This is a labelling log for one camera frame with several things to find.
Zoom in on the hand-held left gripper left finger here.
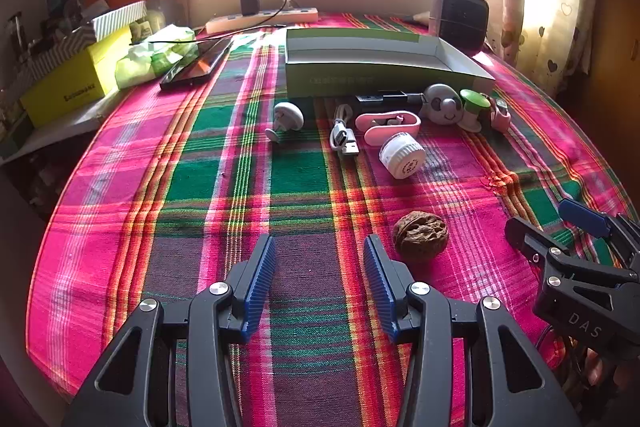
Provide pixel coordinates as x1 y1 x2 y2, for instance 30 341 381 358
62 234 278 427

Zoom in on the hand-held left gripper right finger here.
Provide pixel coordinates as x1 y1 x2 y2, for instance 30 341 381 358
362 234 583 427

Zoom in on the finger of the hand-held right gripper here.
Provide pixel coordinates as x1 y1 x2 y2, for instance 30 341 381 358
557 198 640 268
504 217 638 303

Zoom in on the brown walnut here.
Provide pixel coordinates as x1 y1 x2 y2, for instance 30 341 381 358
391 212 449 264

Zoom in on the white jar cap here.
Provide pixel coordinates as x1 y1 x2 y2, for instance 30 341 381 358
378 132 427 180

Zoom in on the pink clip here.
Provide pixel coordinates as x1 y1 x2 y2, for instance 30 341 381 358
355 109 422 146

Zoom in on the green-topped white cap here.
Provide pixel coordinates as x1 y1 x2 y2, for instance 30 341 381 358
459 89 493 132

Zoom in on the white USB cable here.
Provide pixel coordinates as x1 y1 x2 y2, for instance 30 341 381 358
329 103 361 158

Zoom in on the white panda toy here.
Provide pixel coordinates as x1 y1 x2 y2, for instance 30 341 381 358
420 83 466 126

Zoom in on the white mushroom-shaped hook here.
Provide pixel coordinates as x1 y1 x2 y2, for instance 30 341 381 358
265 102 304 142

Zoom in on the black rectangular gadget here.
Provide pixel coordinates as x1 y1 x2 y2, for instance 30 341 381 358
355 91 426 106

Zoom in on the green cardboard box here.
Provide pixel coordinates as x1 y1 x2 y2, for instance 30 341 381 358
285 28 496 100

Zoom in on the person's right hand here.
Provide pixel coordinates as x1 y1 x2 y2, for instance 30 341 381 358
575 347 621 390

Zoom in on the heart print curtain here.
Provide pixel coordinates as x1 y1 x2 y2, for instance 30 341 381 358
485 0 598 98

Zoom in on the pink and black heater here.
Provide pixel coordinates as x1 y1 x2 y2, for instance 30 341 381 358
429 0 490 52

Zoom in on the black smartphone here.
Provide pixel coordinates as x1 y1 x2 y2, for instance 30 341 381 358
160 38 234 92

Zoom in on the green tissue pack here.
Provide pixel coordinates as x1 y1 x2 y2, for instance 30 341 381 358
116 25 198 88

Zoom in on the white shelf board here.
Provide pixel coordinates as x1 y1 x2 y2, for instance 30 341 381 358
0 92 126 165

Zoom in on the white power strip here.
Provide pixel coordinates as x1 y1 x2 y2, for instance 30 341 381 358
206 7 319 34

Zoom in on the yellow cardboard box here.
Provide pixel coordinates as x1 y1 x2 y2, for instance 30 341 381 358
20 27 133 128

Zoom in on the white striped box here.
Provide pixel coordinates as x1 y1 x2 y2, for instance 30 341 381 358
90 1 148 42

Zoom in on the zigzag patterned box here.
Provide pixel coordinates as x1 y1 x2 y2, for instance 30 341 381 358
20 24 96 80

